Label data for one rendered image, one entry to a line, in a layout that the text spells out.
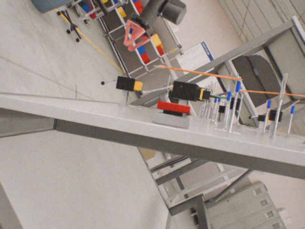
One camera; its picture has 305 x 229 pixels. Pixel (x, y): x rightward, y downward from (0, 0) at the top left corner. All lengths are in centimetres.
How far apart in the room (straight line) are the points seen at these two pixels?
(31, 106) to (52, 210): 25
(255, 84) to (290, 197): 688
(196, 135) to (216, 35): 844
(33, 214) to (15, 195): 5
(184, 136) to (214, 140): 4
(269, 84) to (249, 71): 13
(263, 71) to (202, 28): 720
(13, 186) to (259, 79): 146
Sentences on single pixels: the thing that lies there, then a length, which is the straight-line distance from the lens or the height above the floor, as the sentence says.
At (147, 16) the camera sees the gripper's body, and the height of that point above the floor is 115.
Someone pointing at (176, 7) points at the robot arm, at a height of 124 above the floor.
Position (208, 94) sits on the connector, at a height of 119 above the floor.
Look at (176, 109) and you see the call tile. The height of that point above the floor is 111.
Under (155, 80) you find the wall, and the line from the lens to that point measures 857.
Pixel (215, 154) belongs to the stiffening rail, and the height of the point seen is 114.
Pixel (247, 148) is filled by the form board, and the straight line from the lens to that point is 42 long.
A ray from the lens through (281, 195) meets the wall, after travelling 845.
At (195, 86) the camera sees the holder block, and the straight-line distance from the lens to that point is 70.
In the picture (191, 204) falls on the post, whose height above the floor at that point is 92.
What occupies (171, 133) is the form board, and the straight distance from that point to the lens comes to 41.
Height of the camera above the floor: 113
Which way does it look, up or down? 7 degrees down
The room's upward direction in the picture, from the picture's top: 63 degrees clockwise
